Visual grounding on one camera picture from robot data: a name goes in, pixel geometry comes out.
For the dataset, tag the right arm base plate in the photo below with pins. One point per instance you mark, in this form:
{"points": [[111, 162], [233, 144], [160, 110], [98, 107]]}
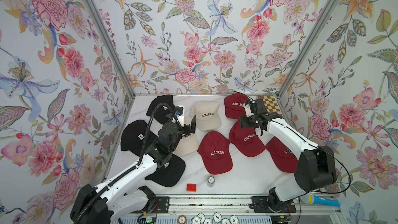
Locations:
{"points": [[261, 204]]}

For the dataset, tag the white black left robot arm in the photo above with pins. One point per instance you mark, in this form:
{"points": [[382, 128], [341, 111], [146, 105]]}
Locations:
{"points": [[122, 194]]}

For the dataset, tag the red cap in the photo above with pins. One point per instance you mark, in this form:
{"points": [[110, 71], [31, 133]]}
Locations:
{"points": [[282, 156], [234, 105], [214, 150], [246, 140]]}

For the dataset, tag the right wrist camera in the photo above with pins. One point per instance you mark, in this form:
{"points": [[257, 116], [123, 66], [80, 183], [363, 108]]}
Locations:
{"points": [[255, 107]]}

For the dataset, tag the white poker chip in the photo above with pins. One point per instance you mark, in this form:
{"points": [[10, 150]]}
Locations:
{"points": [[217, 217], [225, 221], [234, 219], [202, 217], [195, 220]]}

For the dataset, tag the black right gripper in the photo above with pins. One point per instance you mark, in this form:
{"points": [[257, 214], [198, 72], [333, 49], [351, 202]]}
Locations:
{"points": [[243, 123]]}

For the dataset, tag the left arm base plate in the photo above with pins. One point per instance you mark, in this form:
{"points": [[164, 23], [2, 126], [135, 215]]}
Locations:
{"points": [[157, 205]]}

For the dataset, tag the aluminium front rail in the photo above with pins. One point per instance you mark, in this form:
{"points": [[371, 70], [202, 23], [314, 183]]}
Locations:
{"points": [[209, 204]]}

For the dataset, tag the black cap front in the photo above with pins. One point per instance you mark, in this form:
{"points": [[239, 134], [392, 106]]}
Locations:
{"points": [[170, 174]]}

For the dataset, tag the red toy brick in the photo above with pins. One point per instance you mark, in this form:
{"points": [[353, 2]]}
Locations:
{"points": [[191, 188]]}

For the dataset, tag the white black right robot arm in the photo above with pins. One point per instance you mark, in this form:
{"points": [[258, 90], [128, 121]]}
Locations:
{"points": [[316, 164]]}

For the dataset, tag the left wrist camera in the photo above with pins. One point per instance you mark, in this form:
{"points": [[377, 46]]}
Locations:
{"points": [[179, 115]]}

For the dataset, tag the red cap back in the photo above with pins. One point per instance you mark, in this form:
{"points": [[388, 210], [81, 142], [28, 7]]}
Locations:
{"points": [[234, 105]]}

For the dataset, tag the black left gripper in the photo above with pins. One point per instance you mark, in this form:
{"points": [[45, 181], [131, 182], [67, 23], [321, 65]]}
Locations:
{"points": [[187, 130]]}

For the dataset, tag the cream cap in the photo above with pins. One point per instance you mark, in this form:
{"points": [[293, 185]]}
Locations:
{"points": [[187, 145], [206, 115]]}

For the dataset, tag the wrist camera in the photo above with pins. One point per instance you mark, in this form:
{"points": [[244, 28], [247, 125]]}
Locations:
{"points": [[179, 115], [255, 107]]}

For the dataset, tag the orange poker chip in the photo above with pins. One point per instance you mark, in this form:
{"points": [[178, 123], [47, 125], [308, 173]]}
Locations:
{"points": [[182, 219]]}

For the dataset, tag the blue toy microphone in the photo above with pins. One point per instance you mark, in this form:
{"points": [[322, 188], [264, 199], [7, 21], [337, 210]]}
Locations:
{"points": [[312, 199]]}

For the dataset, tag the wooden chess board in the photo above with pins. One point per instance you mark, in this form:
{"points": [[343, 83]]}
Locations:
{"points": [[270, 103]]}

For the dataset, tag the cream cap back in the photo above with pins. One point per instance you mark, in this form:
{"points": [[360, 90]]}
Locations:
{"points": [[206, 115]]}

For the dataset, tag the cream cap front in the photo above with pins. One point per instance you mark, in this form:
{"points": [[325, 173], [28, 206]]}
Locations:
{"points": [[187, 145]]}

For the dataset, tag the stack of poker chips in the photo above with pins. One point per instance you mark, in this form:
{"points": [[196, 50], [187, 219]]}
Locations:
{"points": [[210, 181]]}

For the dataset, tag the black cap middle left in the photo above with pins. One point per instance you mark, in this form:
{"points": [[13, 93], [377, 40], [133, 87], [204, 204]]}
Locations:
{"points": [[133, 137]]}

